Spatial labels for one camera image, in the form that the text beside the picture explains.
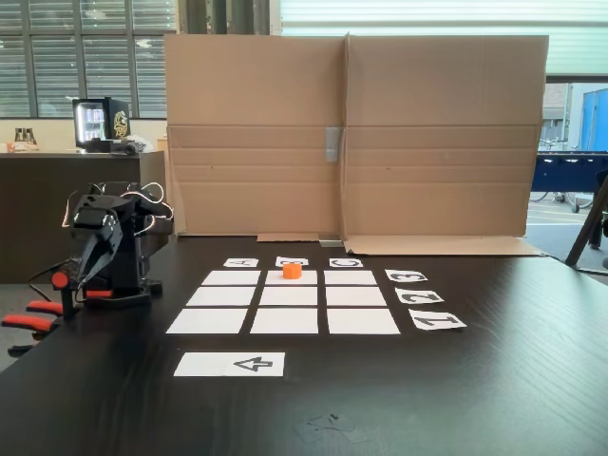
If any white nine-square paper grid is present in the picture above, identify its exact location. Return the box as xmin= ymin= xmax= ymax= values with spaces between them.
xmin=164 ymin=269 xmax=403 ymax=336

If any red black bar clamp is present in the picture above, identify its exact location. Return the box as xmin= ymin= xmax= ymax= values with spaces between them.
xmin=50 ymin=270 xmax=117 ymax=321

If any black mini fridge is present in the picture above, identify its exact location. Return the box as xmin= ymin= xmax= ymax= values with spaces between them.
xmin=71 ymin=96 xmax=131 ymax=155

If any dark bottles pack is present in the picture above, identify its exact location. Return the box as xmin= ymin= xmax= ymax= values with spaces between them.
xmin=12 ymin=126 xmax=40 ymax=146

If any white arrow paper sheet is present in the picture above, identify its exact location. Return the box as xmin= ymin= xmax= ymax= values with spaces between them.
xmin=173 ymin=351 xmax=287 ymax=379

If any grey tape strip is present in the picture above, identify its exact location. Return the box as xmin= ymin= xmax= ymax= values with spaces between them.
xmin=325 ymin=125 xmax=345 ymax=164

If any paper sheet number 3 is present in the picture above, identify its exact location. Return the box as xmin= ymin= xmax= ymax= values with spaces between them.
xmin=384 ymin=268 xmax=429 ymax=285

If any paper sheet number 2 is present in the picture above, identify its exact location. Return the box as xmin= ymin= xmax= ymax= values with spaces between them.
xmin=394 ymin=286 xmax=447 ymax=306

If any brown cardboard screen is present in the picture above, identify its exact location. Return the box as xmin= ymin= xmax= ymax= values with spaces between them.
xmin=162 ymin=31 xmax=551 ymax=257

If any paper sheet number 1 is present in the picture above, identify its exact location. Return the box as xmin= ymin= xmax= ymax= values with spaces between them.
xmin=407 ymin=310 xmax=468 ymax=333

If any blue container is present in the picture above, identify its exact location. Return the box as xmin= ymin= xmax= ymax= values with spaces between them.
xmin=581 ymin=87 xmax=608 ymax=153

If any red handled spring clamp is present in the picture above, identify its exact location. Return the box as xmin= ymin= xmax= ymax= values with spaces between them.
xmin=0 ymin=299 xmax=66 ymax=359

